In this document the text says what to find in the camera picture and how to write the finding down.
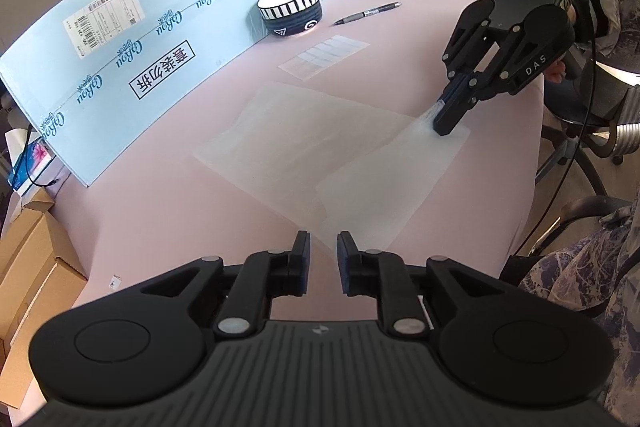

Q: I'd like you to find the person right forearm sleeve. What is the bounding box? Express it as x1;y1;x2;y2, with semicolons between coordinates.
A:
590;0;639;74

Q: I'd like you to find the person right hand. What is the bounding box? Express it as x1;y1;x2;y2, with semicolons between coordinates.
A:
544;60;566;83

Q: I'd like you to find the grey black pen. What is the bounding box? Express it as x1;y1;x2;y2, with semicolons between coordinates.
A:
333;2;401;26

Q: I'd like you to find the black office chair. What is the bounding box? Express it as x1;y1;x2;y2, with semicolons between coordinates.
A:
529;49;639;256

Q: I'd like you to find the white label sticker sheet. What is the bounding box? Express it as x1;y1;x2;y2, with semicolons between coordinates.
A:
279;35;369;81

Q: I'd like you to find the small white paper tag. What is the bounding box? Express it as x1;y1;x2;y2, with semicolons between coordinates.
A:
108;275;122;291

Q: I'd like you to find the striped blue ceramic bowl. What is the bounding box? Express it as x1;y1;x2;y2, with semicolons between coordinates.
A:
257;0;323;37

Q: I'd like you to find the open brown cardboard box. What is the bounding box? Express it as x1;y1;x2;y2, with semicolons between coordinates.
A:
1;188;87;409

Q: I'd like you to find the blue tissue box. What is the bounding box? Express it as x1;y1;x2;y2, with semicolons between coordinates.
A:
6;129;54;196

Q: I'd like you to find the large light blue box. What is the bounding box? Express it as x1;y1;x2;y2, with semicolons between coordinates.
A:
1;0;266;184

